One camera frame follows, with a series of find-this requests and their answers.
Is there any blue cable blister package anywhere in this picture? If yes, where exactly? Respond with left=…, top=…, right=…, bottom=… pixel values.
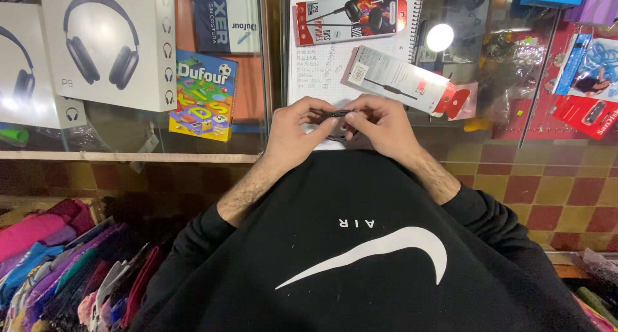
left=569, top=37, right=618, bottom=101

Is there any black sweatshirt with white logo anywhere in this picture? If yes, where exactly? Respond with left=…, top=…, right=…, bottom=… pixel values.
left=129, top=148, right=602, bottom=332

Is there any person's right hand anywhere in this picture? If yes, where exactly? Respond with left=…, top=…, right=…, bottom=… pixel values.
left=343, top=94, right=424, bottom=164

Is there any black earphone cable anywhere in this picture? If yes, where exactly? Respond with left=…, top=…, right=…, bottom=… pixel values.
left=309, top=108, right=373, bottom=142

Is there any blue and white underwear box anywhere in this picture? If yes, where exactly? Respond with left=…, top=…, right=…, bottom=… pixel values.
left=191, top=0, right=262, bottom=54

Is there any heap of colourful clothing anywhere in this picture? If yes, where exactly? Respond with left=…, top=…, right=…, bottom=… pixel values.
left=0, top=198, right=167, bottom=332

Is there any colourful kids socks box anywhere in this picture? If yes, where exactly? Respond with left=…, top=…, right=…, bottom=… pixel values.
left=168, top=49, right=239, bottom=143

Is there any red flash drive package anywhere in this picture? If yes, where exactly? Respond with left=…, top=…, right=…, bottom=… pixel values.
left=552, top=95, right=618, bottom=141

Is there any purple box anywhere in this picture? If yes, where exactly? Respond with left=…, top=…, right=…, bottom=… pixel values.
left=564, top=0, right=618, bottom=26

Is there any person's left hand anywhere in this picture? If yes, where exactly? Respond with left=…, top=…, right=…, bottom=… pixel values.
left=263, top=96, right=340, bottom=171

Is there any clear plastic bag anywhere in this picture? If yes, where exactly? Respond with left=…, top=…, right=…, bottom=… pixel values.
left=477, top=32, right=547, bottom=126

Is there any yellow object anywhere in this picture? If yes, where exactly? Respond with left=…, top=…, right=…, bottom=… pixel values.
left=463, top=118, right=494, bottom=133

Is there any spiral squared-paper notebook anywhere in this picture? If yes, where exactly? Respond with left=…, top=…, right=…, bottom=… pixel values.
left=288, top=0, right=426, bottom=152

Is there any white earphones package red hanger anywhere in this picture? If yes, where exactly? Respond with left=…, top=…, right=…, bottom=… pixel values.
left=340, top=45, right=471, bottom=119

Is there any pink card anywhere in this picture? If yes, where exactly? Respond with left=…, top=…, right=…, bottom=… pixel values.
left=448, top=82, right=479, bottom=122

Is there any large white headphone box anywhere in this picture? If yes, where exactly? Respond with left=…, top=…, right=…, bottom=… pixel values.
left=39, top=0, right=177, bottom=113

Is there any green object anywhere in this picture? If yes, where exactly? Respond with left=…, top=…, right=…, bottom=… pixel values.
left=0, top=128, right=30, bottom=145

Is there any narrow blue package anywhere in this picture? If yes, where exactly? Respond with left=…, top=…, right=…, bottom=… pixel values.
left=552, top=33, right=594, bottom=96

